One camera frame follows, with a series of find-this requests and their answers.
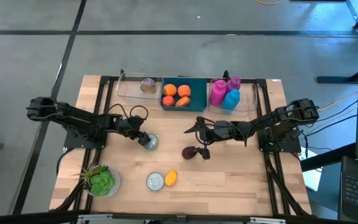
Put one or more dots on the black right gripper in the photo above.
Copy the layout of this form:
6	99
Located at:
225	130

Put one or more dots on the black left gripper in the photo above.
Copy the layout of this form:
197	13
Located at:
130	127

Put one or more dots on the plain silver tin can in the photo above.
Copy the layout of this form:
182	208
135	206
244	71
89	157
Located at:
153	142

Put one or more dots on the dark maroon toy fruit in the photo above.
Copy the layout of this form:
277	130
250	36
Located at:
188	153

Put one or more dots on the orange toy sweet potato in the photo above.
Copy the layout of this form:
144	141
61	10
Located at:
182	101

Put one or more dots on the red-orange toy fruit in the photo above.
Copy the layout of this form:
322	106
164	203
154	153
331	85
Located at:
167	101

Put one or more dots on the blue label tin can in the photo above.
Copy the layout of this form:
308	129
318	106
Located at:
155	181

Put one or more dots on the yellow toy lemon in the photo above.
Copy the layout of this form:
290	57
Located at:
171	178

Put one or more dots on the pink plastic bottle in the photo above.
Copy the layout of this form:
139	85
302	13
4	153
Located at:
217	93

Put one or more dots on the blue plastic bottle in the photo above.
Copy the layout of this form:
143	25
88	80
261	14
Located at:
231	99

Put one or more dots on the colourful label tin can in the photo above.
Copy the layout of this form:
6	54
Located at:
148	86

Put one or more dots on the blocky orange toy fruit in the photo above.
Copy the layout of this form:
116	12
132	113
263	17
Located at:
184	91

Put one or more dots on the round orange toy fruit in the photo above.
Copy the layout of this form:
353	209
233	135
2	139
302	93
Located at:
170	90

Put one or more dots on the magenta plastic bottle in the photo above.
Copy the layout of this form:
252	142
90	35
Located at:
234	83

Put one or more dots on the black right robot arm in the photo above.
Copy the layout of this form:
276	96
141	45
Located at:
284	119

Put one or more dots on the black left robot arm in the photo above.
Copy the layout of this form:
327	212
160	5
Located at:
73	119

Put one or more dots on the teal plastic bin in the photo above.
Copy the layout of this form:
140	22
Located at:
199	93

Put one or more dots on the clear plastic container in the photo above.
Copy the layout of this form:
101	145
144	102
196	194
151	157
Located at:
129	90
249	99

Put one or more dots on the potted green succulent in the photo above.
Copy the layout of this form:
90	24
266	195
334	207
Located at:
101	183

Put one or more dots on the black desk leg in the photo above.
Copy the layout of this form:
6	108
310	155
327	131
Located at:
337	79

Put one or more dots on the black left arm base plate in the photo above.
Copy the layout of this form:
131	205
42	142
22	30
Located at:
73	143

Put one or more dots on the black aluminium table frame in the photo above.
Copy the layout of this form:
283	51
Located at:
272	186

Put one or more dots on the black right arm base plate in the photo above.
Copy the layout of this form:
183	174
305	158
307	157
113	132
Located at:
291	146

